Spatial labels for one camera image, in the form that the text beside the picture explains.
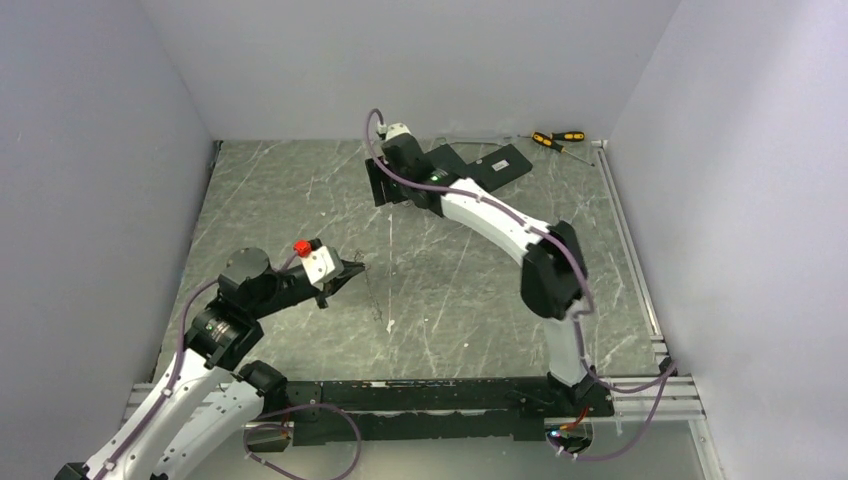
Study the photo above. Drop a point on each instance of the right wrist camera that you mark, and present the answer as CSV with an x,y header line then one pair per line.
x,y
386,132

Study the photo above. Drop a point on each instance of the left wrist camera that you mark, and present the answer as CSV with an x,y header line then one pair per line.
x,y
317,259

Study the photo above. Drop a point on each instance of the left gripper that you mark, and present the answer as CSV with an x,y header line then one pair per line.
x,y
332,286

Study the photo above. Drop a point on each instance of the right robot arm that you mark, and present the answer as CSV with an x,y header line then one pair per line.
x,y
553,272

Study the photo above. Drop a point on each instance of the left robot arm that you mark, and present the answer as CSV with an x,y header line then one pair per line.
x,y
207,393

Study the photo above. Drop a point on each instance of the black rectangular box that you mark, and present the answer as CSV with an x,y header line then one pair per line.
x,y
499,168

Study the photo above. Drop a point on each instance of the black base frame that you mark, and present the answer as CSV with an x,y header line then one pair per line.
x,y
521,408

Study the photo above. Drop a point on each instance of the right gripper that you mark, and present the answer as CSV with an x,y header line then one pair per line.
x,y
377,178

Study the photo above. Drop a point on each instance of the yellow black screwdriver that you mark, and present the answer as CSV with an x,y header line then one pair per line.
x,y
568,136
561,147

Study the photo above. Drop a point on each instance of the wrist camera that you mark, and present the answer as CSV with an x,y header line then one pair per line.
x,y
386,132
317,259

